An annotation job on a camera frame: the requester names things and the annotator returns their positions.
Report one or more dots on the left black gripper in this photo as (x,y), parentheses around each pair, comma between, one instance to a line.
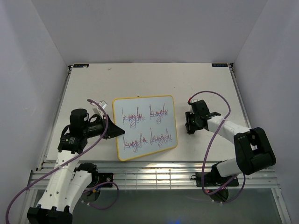
(115,130)

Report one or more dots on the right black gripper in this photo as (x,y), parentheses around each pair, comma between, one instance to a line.
(189,126)

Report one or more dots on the yellow framed whiteboard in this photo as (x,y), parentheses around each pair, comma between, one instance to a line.
(149,124)

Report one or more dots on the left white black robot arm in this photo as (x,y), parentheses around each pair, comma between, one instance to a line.
(69,179)

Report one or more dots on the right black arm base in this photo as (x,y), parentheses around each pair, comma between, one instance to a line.
(209,181)

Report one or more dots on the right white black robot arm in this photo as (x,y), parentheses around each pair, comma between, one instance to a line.
(253,151)

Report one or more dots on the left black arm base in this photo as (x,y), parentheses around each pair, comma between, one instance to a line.
(104,178)

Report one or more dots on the right blue corner label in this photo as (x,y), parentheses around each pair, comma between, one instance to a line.
(219,65)

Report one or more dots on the blue corner label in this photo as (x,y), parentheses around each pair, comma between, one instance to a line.
(80,65)
(219,65)

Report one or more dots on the left blue corner label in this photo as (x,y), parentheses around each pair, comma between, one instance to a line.
(80,65)

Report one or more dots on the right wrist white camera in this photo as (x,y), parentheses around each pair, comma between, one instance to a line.
(190,104)

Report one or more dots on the wrist white camera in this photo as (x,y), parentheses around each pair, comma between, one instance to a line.
(96,109)
(190,104)

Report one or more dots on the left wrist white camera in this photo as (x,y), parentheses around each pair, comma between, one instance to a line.
(96,109)

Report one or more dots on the aluminium rail frame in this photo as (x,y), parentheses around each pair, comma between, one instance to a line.
(140,175)

